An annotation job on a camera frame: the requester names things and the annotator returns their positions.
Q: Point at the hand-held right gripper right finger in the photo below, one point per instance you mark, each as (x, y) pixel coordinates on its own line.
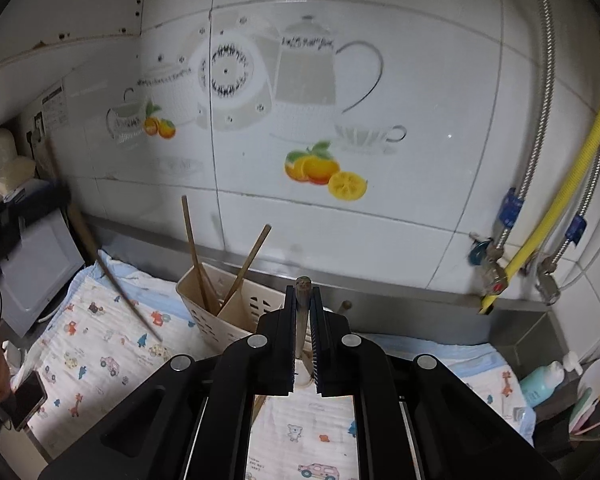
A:
(316, 350)

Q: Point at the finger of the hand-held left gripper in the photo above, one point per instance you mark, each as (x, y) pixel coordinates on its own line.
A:
(35, 192)

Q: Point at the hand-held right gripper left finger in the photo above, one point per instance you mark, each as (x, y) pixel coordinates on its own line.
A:
(290, 350)

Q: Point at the brown wooden chopstick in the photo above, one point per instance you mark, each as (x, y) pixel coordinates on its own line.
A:
(302, 284)
(120, 285)
(192, 250)
(247, 262)

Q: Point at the beige plastic chopstick holder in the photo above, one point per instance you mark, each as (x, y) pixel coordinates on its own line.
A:
(205, 330)

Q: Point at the white microwave oven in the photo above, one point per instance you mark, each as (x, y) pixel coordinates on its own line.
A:
(45, 260)

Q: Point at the black smartphone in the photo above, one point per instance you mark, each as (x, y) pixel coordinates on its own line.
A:
(25, 400)

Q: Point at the cartoon printed white cloth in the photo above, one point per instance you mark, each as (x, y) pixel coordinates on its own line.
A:
(130, 395)

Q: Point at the teal soap pump bottle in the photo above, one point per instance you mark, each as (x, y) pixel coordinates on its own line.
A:
(540, 385)

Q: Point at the metal angle valve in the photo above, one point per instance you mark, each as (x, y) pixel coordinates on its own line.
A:
(549, 280)

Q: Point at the black utensil cup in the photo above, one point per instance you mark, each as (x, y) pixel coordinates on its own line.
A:
(555, 435)

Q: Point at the black wall socket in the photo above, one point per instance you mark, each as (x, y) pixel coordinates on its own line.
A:
(39, 127)

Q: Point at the white instruction wall label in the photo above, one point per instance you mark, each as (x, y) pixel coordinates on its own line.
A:
(55, 107)

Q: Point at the teaware and oranges wall decal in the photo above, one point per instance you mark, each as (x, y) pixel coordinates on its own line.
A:
(305, 90)

